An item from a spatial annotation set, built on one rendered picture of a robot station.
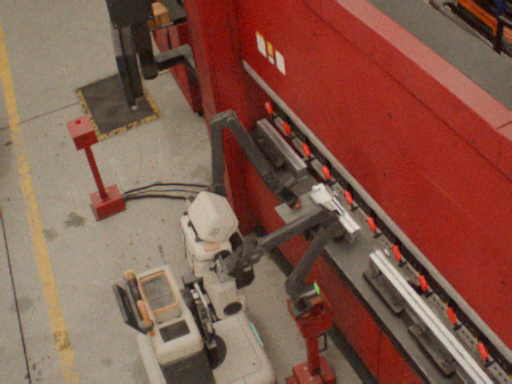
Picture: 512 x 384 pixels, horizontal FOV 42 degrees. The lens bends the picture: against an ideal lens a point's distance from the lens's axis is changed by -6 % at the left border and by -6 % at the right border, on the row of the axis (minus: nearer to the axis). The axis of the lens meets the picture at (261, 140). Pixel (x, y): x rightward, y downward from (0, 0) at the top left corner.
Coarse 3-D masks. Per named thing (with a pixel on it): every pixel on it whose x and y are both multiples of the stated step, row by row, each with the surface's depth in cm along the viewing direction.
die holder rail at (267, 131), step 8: (264, 120) 427; (264, 128) 422; (272, 128) 421; (264, 136) 425; (272, 136) 415; (280, 136) 415; (272, 144) 416; (280, 144) 409; (280, 152) 410; (288, 152) 404; (288, 160) 400; (296, 160) 398; (288, 168) 406; (296, 168) 393; (304, 168) 395; (296, 176) 399; (304, 176) 399
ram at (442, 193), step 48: (240, 0) 368; (288, 0) 311; (288, 48) 334; (336, 48) 286; (288, 96) 358; (336, 96) 305; (384, 96) 264; (336, 144) 325; (384, 144) 279; (432, 144) 244; (384, 192) 296; (432, 192) 256; (480, 192) 225; (432, 240) 270; (480, 240) 236; (480, 288) 248
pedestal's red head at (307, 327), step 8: (320, 288) 345; (288, 304) 350; (312, 304) 345; (320, 304) 347; (328, 304) 336; (312, 312) 347; (320, 312) 344; (328, 312) 337; (296, 320) 347; (304, 320) 347; (312, 320) 336; (320, 320) 339; (328, 320) 341; (304, 328) 338; (312, 328) 340; (320, 328) 343; (328, 328) 346; (304, 336) 342
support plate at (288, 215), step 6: (312, 192) 373; (300, 198) 371; (306, 198) 371; (282, 204) 369; (306, 204) 367; (312, 204) 367; (324, 204) 366; (330, 204) 365; (276, 210) 367; (282, 210) 366; (288, 210) 365; (294, 210) 365; (300, 210) 364; (306, 210) 364; (282, 216) 363; (288, 216) 362; (294, 216) 362; (288, 222) 359
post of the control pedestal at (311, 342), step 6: (312, 336) 358; (306, 342) 366; (312, 342) 362; (306, 348) 371; (312, 348) 366; (312, 354) 369; (318, 354) 372; (312, 360) 373; (318, 360) 376; (312, 366) 377; (318, 366) 380; (312, 372) 382
